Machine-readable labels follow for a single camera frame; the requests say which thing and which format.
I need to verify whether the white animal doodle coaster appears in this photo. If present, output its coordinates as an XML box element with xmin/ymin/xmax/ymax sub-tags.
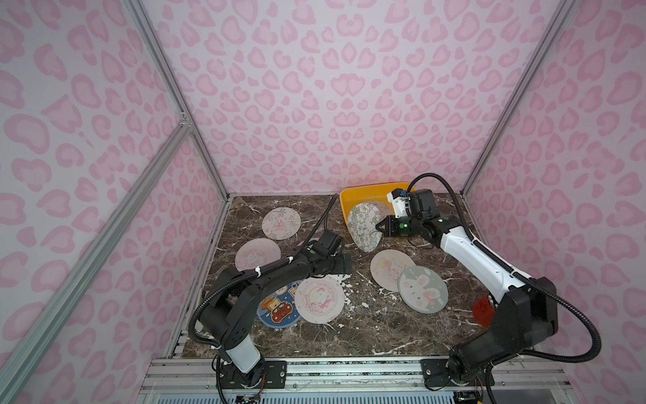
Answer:
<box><xmin>369</xmin><ymin>201</ymin><xmax>393</xmax><ymax>221</ymax></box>

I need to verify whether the white butterfly pattern coaster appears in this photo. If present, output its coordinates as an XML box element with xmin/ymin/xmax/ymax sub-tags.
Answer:
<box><xmin>348</xmin><ymin>203</ymin><xmax>383</xmax><ymax>253</ymax></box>

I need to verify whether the pink unicorn moon coaster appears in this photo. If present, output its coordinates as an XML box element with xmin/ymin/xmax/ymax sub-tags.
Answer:
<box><xmin>370</xmin><ymin>249</ymin><xmax>416</xmax><ymax>292</ymax></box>

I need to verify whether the green bunny coaster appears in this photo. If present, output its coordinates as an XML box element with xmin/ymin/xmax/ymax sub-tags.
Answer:
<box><xmin>398</xmin><ymin>266</ymin><xmax>449</xmax><ymax>314</ymax></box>

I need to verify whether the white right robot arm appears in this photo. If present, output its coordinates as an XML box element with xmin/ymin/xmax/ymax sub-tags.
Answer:
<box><xmin>376</xmin><ymin>189</ymin><xmax>558</xmax><ymax>390</ymax></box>

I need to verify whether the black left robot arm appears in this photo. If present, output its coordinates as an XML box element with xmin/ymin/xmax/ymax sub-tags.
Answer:
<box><xmin>188</xmin><ymin>230</ymin><xmax>351</xmax><ymax>382</ymax></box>

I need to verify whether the yellow plastic storage box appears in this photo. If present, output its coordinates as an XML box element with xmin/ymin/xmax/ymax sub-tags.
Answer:
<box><xmin>340</xmin><ymin>182</ymin><xmax>408</xmax><ymax>242</ymax></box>

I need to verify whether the pink rainbow horse coaster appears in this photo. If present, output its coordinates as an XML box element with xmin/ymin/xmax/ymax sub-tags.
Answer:
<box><xmin>294</xmin><ymin>276</ymin><xmax>345</xmax><ymax>324</ymax></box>

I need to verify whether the white butterfly doodle coaster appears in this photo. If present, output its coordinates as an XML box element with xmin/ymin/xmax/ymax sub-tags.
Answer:
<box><xmin>262</xmin><ymin>207</ymin><xmax>301</xmax><ymax>241</ymax></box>

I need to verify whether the pink rainbow unicorn coaster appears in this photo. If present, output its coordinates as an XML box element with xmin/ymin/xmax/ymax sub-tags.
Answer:
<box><xmin>235</xmin><ymin>238</ymin><xmax>281</xmax><ymax>271</ymax></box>

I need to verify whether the blue car coaster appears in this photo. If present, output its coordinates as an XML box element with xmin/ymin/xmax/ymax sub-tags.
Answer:
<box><xmin>257</xmin><ymin>281</ymin><xmax>301</xmax><ymax>329</ymax></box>

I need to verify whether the red pen cup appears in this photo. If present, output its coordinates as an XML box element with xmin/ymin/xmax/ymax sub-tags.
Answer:
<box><xmin>472</xmin><ymin>295</ymin><xmax>496</xmax><ymax>328</ymax></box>

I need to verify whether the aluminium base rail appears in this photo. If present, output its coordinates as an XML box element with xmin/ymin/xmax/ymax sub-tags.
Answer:
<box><xmin>136</xmin><ymin>357</ymin><xmax>578</xmax><ymax>403</ymax></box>

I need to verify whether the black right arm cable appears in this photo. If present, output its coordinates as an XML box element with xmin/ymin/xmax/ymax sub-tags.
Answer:
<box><xmin>406</xmin><ymin>172</ymin><xmax>602</xmax><ymax>364</ymax></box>

